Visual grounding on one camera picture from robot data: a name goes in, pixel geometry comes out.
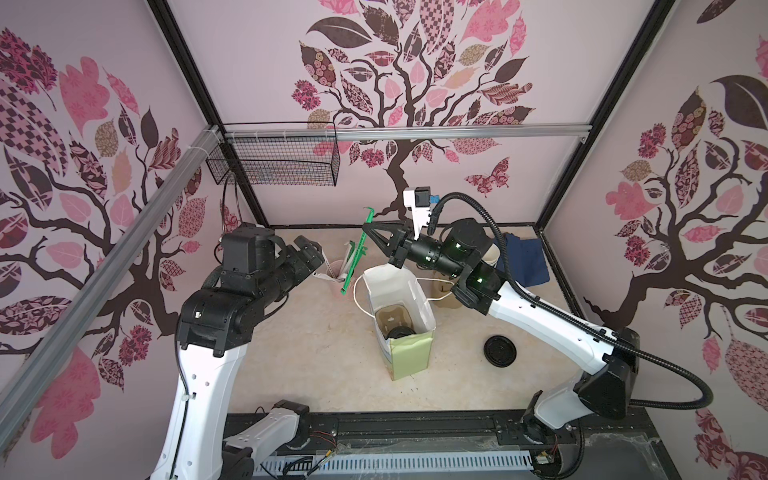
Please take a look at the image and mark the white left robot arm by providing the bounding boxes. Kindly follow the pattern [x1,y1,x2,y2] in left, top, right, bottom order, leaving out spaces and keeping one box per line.
[151,223,324,479]

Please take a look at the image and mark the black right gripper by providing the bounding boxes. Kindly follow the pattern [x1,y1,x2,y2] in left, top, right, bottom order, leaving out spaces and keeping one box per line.
[367,221,465,285]

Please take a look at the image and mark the wrapped straws bundle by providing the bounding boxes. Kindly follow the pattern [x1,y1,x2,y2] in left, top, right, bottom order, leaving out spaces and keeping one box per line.
[312,241,357,284]

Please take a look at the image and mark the blue paper napkins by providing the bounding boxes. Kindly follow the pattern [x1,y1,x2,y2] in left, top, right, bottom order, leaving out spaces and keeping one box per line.
[504,233,550,288]

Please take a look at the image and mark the stack of black lids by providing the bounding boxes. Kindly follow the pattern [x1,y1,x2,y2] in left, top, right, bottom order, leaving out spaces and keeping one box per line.
[483,335,517,368]

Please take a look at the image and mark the black wire basket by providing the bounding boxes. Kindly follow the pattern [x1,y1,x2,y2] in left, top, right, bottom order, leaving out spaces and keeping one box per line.
[206,120,341,187]

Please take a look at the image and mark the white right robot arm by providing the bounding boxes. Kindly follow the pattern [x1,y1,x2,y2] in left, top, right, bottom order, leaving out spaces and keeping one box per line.
[363,219,638,430]

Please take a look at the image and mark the stack of pulp cup carriers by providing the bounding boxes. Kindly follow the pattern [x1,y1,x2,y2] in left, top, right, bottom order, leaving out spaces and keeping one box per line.
[429,278,463,309]

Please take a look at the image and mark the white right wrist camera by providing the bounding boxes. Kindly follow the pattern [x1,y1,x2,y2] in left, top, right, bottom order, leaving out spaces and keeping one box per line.
[403,186,432,240]

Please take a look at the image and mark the pink straw holder cup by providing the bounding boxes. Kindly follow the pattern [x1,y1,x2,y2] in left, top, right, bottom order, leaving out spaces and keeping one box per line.
[327,259,349,284]

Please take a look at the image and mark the green white paper bag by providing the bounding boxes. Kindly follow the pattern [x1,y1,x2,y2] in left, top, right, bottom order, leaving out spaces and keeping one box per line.
[353,264,452,381]

